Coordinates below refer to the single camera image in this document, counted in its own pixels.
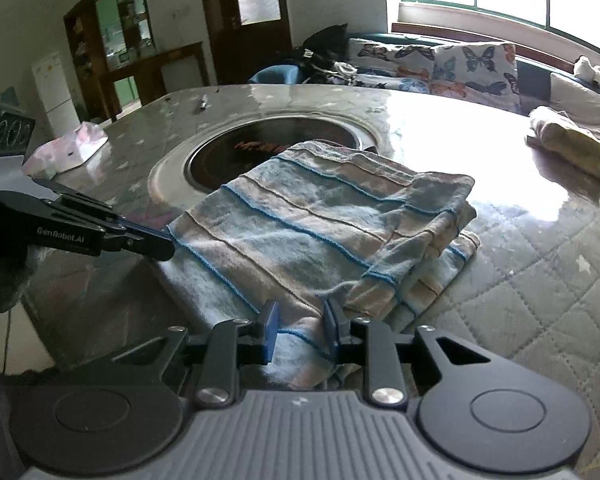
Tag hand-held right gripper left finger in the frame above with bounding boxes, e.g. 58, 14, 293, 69
111, 300, 281, 409

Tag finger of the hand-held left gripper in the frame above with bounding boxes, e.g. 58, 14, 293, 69
32, 177, 172, 242
99, 232, 176, 262

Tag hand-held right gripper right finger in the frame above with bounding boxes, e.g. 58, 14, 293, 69
323, 297, 492, 407

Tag striped blue beige garment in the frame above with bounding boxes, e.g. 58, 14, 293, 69
167, 140, 482, 389

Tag folded yellow clothes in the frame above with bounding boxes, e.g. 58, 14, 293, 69
524, 105, 600, 181

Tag white refrigerator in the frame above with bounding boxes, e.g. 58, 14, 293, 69
31, 51, 81, 140

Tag pink white plastic bag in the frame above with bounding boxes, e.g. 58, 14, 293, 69
22, 121, 109, 179

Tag wooden glass display cabinet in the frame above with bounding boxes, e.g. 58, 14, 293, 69
63, 0, 159, 122

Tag round black inset cooktop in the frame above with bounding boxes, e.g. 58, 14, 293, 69
147, 112, 384, 207

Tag dark wooden side table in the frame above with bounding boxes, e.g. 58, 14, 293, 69
102, 41, 211, 122

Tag white panel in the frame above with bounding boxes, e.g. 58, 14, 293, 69
159, 57, 204, 94

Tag blue cushion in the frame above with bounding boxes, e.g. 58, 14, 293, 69
250, 63, 301, 85

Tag dark wooden door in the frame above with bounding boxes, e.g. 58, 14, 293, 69
195, 0, 294, 87

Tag black bag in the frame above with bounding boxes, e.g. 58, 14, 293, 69
292, 23, 354, 84

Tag butterfly print blanket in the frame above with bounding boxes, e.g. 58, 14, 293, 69
347, 37, 439, 94

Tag butterfly print pillow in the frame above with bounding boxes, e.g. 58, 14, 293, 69
432, 42, 522, 114

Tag teal sofa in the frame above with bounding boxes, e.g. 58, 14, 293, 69
250, 32, 600, 127

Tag grey pillow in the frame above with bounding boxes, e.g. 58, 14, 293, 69
549, 71, 600, 142

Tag white plush toy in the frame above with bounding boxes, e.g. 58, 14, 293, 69
572, 55, 600, 89

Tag black cable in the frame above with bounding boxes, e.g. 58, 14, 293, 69
2, 309, 13, 377

